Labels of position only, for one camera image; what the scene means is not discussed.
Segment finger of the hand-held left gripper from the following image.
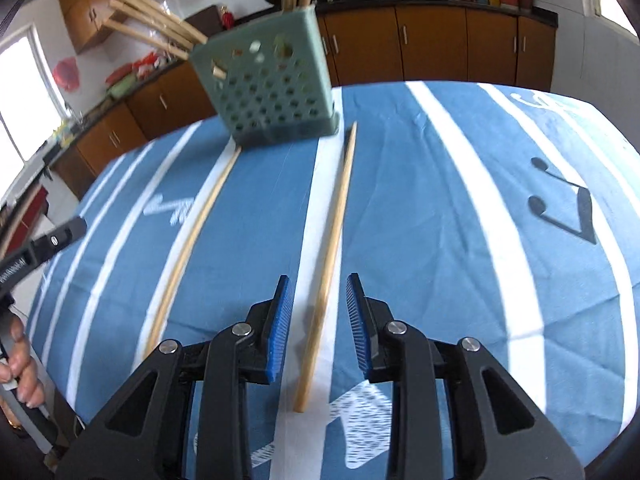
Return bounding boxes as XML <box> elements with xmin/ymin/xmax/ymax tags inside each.
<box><xmin>27</xmin><ymin>216</ymin><xmax>89</xmax><ymax>267</ymax></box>

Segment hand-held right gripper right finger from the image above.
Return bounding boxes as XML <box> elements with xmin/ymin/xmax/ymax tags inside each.
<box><xmin>346</xmin><ymin>273</ymin><xmax>583</xmax><ymax>480</ymax></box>

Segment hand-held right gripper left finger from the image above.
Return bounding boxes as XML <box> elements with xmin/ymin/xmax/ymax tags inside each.
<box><xmin>55</xmin><ymin>275</ymin><xmax>296</xmax><ymax>480</ymax></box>

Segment green perforated chopstick holder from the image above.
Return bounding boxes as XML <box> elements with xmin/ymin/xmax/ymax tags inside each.
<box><xmin>189</xmin><ymin>4</ymin><xmax>340</xmax><ymax>150</ymax></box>

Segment person's left hand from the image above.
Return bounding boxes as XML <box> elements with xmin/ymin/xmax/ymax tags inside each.
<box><xmin>0</xmin><ymin>317</ymin><xmax>46</xmax><ymax>407</ymax></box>

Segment blue white striped tablecloth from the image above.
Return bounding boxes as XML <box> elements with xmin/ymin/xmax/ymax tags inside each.
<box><xmin>25</xmin><ymin>80</ymin><xmax>636</xmax><ymax>480</ymax></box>

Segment green basin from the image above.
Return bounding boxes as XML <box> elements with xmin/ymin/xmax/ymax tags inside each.
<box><xmin>107</xmin><ymin>77</ymin><xmax>142</xmax><ymax>100</ymax></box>

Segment red basin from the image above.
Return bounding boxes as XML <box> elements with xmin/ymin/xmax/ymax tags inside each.
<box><xmin>105</xmin><ymin>62</ymin><xmax>138</xmax><ymax>85</ymax></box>

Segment red bags on counter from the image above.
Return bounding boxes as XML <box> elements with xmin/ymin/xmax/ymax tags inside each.
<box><xmin>134</xmin><ymin>51</ymin><xmax>168</xmax><ymax>73</ymax></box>

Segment brown lower kitchen cabinets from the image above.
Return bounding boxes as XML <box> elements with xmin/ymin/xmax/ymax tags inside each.
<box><xmin>50</xmin><ymin>2</ymin><xmax>557</xmax><ymax>197</ymax></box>

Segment red plastic bag on wall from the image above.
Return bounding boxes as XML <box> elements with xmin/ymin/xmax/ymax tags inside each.
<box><xmin>52</xmin><ymin>57</ymin><xmax>81</xmax><ymax>94</ymax></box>

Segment brown upper wall cabinets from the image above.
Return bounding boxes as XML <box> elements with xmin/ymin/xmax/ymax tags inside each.
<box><xmin>56</xmin><ymin>0</ymin><xmax>186</xmax><ymax>53</ymax></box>

